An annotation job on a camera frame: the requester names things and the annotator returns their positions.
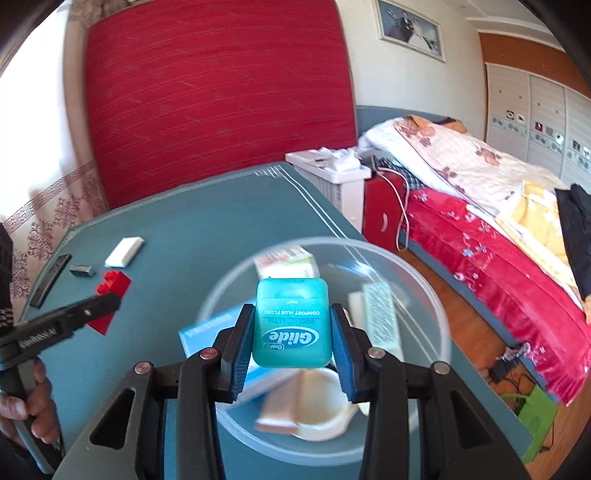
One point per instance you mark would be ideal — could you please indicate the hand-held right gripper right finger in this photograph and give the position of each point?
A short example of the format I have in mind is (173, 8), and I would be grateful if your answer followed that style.
(344, 355)

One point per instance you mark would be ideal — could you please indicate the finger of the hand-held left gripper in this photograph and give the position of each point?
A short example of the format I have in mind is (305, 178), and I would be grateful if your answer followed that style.
(92, 309)

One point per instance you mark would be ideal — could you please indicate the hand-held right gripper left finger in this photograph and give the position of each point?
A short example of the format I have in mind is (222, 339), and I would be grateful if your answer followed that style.
(240, 355)

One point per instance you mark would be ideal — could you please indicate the red building brick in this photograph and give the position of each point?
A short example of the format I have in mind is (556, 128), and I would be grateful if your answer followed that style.
(115, 281)

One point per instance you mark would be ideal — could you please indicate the black lipstick case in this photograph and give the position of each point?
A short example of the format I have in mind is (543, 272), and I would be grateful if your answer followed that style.
(82, 270)

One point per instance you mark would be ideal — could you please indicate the blue white medicine box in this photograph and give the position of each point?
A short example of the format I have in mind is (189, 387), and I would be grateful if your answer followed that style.
(203, 334)

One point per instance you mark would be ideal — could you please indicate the white flip box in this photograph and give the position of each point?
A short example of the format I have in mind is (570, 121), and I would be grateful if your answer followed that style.
(355, 309)

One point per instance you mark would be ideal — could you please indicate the white printed small box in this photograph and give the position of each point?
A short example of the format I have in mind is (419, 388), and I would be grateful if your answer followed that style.
(381, 314)

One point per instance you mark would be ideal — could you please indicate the teal dental floss case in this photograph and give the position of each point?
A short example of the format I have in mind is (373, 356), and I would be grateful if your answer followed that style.
(291, 323)

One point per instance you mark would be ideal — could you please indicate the rose gold cosmetic tube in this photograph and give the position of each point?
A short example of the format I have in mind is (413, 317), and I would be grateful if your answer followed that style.
(281, 401)

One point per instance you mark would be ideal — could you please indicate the white tissue pack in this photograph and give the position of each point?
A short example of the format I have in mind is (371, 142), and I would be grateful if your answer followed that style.
(123, 251)

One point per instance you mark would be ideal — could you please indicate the clear plastic bowl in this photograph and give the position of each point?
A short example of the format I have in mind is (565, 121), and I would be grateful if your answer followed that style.
(415, 286)

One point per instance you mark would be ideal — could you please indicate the yellow ointment box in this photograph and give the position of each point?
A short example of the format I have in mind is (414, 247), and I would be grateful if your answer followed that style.
(286, 261)

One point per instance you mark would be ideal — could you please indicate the teal cloth-covered desktop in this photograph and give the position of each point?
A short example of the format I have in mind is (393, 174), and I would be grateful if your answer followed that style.
(184, 240)

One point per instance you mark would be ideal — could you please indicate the person's left hand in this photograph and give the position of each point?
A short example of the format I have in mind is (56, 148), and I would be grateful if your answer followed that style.
(44, 401)

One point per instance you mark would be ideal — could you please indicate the black smartphone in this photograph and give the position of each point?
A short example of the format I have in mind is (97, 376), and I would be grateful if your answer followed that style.
(48, 281)

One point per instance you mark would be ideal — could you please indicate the patterned white curtain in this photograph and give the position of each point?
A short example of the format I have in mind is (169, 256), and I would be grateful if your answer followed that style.
(46, 217)

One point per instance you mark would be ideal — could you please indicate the red nightstand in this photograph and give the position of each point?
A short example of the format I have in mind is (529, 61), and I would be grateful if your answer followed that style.
(381, 207)

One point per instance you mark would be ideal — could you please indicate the white radiator heater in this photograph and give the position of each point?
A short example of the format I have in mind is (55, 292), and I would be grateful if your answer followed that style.
(341, 194)

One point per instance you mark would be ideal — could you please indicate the red floral bed sheet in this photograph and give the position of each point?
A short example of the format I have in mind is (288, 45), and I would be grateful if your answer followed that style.
(485, 267)

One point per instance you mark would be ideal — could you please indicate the plaid cloth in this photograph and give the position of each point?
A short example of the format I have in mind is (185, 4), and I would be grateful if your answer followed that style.
(397, 171)

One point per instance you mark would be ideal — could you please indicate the white crumpled cloth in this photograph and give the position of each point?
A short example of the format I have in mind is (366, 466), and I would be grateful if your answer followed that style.
(344, 161)

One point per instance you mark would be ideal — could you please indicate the green bag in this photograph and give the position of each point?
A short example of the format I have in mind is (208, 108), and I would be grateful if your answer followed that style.
(535, 415)

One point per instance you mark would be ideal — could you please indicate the floral quilt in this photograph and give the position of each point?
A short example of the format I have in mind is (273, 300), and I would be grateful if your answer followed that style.
(461, 157)

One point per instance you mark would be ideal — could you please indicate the yellow cloth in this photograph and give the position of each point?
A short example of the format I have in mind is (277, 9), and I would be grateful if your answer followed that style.
(540, 217)

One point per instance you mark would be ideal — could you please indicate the blue grey bed headboard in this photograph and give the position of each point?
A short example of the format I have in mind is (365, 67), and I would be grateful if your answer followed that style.
(378, 115)

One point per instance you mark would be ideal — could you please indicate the red headboard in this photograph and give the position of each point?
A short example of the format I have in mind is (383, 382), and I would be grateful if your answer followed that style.
(207, 92)

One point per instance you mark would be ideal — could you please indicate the black cloth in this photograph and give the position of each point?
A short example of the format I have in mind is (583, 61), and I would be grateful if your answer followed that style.
(577, 230)

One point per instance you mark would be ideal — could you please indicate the white panelled wardrobe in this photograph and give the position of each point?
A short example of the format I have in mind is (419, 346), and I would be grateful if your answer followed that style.
(521, 106)

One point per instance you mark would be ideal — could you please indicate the framed wall picture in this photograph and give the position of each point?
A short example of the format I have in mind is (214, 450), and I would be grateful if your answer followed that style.
(408, 25)

